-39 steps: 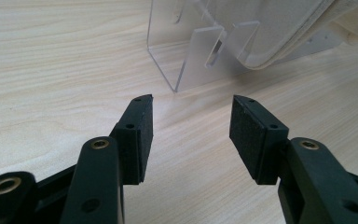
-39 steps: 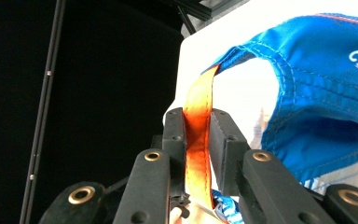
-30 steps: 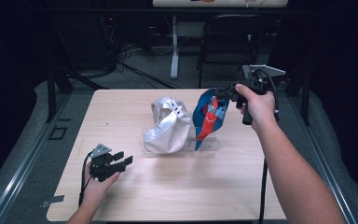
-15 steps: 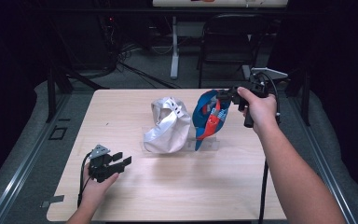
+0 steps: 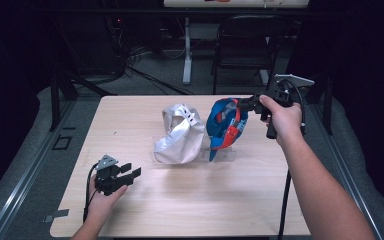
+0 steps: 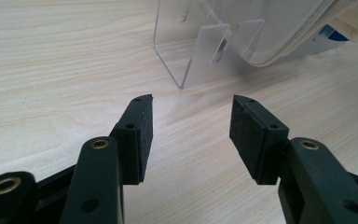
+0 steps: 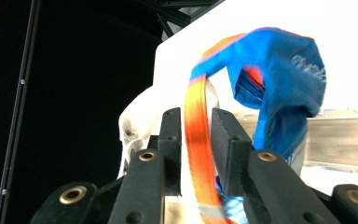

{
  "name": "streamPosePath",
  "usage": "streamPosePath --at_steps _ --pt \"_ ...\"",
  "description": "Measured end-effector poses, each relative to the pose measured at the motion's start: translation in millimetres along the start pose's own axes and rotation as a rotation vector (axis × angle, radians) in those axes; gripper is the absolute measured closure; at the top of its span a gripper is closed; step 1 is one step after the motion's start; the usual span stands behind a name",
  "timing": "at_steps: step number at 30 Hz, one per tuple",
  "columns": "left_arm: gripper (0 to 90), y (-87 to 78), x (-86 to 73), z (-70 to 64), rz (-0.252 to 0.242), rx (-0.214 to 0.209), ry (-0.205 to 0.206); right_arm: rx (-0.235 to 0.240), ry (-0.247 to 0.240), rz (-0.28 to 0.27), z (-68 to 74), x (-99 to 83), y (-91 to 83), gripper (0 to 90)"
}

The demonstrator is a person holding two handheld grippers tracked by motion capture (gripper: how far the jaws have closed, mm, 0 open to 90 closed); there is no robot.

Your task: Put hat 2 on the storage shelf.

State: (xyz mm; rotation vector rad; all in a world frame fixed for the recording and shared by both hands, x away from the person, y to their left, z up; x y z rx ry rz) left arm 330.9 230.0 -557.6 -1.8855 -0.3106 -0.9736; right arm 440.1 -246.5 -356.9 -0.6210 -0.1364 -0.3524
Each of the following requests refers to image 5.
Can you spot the black tape square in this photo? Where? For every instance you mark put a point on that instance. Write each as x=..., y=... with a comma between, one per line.
x=54, y=146

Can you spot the grey tape strip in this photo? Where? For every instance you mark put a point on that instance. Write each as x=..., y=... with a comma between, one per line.
x=55, y=215

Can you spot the white desk top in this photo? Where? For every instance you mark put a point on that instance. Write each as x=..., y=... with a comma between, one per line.
x=233, y=3

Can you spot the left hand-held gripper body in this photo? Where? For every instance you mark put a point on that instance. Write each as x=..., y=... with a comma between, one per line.
x=108, y=181

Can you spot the black metal stand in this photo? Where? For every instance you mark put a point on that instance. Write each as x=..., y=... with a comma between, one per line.
x=55, y=100
x=327, y=106

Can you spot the white baseball cap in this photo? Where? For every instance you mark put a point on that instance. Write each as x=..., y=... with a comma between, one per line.
x=183, y=140

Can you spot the black folding chair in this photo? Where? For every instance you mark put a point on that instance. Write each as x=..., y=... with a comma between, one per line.
x=243, y=46

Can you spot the white desk leg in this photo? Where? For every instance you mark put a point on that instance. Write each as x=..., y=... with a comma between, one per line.
x=187, y=60

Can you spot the person's left hand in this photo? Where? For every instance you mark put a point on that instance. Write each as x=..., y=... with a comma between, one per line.
x=101, y=208

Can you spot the aluminium floor rail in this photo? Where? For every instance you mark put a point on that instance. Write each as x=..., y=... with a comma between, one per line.
x=30, y=170
x=343, y=166

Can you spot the blue baseball cap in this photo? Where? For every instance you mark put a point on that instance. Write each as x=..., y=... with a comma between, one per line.
x=226, y=126

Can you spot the person's right hand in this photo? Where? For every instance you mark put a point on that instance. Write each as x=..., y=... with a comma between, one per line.
x=288, y=123

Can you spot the short black tape strip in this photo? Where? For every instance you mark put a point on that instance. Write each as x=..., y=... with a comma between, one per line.
x=68, y=128

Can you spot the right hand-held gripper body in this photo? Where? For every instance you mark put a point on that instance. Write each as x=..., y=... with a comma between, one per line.
x=283, y=95

